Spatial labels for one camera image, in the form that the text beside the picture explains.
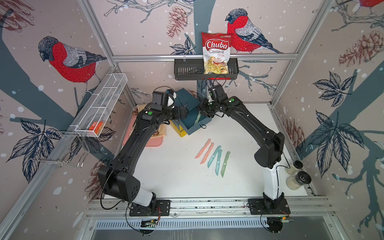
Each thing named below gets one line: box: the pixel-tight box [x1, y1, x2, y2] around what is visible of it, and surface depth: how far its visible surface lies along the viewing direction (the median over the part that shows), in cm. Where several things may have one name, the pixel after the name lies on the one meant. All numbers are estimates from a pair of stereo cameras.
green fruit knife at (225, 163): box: [221, 151, 231, 178], surface depth 90 cm
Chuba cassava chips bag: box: [201, 32, 233, 75], surface depth 85 cm
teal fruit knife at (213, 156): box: [207, 145, 222, 169], surface depth 94 cm
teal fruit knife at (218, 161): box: [215, 149, 223, 176], surface depth 92 cm
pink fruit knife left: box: [194, 138, 211, 159], surface depth 97 cm
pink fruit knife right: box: [200, 142, 214, 165], surface depth 95 cm
